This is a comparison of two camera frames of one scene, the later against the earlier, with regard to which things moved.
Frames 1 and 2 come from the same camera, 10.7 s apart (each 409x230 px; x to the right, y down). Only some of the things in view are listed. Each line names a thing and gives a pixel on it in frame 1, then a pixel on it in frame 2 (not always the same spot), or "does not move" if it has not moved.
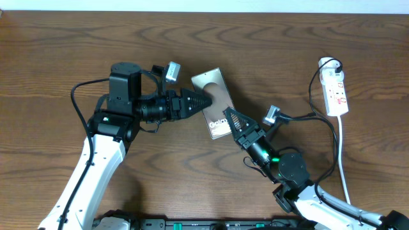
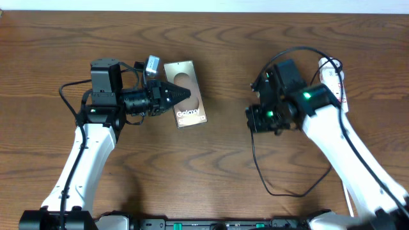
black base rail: (216, 223) does not move
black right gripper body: (254, 137) -> (267, 117)
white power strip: (333, 87) does not move
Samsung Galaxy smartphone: (212, 84) -> (190, 110)
